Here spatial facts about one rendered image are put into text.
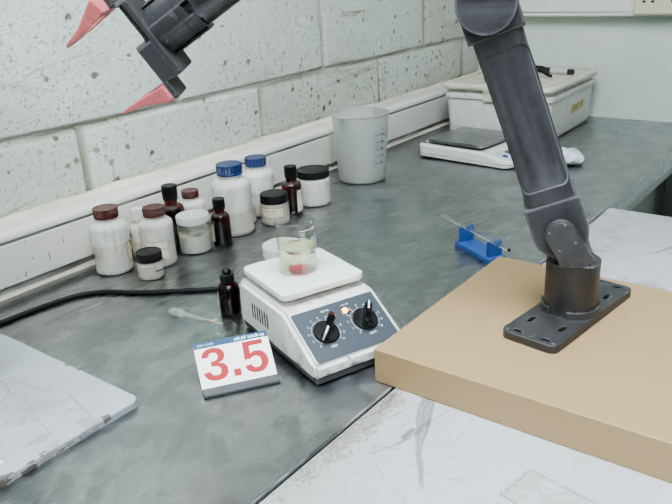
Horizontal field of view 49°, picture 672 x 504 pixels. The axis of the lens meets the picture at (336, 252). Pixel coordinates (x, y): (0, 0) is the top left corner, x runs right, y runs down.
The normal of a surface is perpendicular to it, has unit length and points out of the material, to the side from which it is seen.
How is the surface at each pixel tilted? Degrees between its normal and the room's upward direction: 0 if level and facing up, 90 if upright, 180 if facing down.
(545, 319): 0
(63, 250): 90
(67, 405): 0
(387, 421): 0
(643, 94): 90
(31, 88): 90
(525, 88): 90
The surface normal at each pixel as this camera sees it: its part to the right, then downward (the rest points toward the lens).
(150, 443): -0.05, -0.93
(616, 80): -0.60, 0.32
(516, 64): -0.09, 0.51
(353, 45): 0.80, 0.18
